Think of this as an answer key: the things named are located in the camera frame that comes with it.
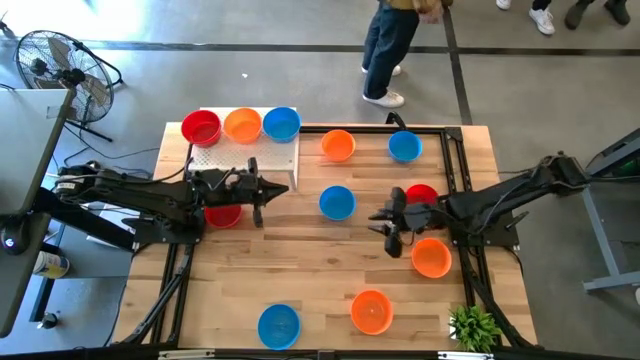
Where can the white and yellow can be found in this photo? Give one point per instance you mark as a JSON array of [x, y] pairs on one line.
[[50, 265]]

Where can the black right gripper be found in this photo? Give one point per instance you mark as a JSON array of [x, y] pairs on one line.
[[395, 247]]

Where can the black floor fan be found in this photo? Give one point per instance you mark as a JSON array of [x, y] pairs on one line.
[[75, 76]]

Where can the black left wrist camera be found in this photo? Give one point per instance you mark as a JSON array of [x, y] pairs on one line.
[[241, 186]]

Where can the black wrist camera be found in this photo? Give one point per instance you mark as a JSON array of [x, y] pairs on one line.
[[241, 186], [416, 217]]

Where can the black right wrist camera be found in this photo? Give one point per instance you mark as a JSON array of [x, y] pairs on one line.
[[416, 217]]

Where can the grey desk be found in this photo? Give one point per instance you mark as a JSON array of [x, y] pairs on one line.
[[25, 150]]

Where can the black computer mouse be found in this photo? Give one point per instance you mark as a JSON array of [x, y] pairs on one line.
[[12, 237]]

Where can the red plastic mini bowl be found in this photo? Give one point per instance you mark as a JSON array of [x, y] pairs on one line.
[[223, 217], [201, 129], [422, 192]]

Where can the silver metal bracket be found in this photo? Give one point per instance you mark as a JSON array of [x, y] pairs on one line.
[[465, 356], [187, 355]]

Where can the white perforated metal riser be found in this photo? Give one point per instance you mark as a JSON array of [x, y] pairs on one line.
[[225, 155]]

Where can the orange plastic mini bowl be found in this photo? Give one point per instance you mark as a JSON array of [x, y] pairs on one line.
[[371, 313], [432, 259], [242, 126], [338, 146]]

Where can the grey metal stand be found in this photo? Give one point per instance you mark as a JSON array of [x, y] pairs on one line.
[[600, 235]]

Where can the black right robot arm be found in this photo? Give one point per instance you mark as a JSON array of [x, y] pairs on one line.
[[500, 200]]

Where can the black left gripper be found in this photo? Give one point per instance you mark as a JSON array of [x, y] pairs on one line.
[[256, 216]]

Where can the green artificial potted plant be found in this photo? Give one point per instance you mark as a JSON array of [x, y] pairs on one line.
[[475, 327]]

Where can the person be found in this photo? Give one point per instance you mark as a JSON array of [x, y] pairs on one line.
[[575, 15], [542, 20], [387, 45]]

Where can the blue plastic mini bowl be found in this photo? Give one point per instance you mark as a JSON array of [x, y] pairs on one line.
[[281, 125], [405, 147], [279, 327], [337, 203]]

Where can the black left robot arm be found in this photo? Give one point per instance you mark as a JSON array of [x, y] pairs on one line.
[[150, 195]]

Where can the black caster wheel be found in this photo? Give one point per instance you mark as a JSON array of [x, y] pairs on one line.
[[48, 320]]

